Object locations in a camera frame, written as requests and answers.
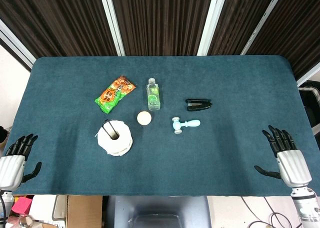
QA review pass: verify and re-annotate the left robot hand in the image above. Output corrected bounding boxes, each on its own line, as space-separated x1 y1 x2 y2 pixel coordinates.
0 134 43 190

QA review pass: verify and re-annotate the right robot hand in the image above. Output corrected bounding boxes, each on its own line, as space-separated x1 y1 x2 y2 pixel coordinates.
254 125 313 189

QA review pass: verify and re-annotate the white paper roll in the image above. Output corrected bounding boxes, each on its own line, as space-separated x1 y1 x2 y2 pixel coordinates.
94 120 134 157

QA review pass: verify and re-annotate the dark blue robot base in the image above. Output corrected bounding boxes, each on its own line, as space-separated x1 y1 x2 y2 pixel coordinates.
104 195 212 228

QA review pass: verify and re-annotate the pink sticky note pad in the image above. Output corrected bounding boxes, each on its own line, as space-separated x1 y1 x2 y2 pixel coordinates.
11 196 33 216

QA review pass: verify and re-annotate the black case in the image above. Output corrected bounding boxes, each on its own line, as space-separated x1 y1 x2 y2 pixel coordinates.
298 80 320 136

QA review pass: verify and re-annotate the cardboard box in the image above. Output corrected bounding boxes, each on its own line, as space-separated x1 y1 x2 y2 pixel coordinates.
51 195 104 228

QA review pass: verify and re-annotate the black stapler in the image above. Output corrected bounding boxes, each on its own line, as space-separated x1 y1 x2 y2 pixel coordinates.
185 99 214 112

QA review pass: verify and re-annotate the light blue toy hammer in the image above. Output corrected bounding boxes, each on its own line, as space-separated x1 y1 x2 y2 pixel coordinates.
171 116 201 135

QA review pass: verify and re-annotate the orange green snack bag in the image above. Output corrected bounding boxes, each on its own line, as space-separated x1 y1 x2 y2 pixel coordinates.
94 75 137 114

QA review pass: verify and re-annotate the blue table cloth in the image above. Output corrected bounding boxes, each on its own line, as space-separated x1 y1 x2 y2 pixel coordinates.
4 55 318 197

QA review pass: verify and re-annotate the cream round ball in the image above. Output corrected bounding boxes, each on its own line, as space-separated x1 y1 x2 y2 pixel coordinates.
136 111 153 126

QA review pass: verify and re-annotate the clear bottle green label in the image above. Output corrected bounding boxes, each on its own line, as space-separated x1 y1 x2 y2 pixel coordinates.
146 78 161 111

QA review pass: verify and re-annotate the black cable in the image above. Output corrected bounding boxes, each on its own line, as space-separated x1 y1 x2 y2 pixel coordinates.
241 197 303 228

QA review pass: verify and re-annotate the white partition frame post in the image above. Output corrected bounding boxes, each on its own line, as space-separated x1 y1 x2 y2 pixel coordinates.
0 19 37 70
196 0 223 56
97 0 126 56
240 0 286 55
296 62 320 87

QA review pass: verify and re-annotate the black wire roll holder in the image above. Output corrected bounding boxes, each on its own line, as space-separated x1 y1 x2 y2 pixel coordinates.
103 119 120 140

